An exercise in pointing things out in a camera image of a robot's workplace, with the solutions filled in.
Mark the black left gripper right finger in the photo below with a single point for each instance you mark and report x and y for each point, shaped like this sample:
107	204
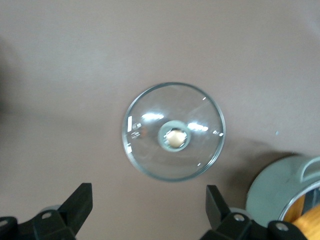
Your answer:
225	225

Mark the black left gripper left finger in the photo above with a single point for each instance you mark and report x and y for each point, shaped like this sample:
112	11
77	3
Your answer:
72	215

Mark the yellow corn cob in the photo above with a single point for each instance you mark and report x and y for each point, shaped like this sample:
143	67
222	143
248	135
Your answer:
310	217

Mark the glass pot lid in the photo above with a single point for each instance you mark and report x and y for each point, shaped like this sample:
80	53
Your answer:
150	155

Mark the brown table cloth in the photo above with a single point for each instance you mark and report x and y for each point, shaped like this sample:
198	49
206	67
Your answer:
75	75

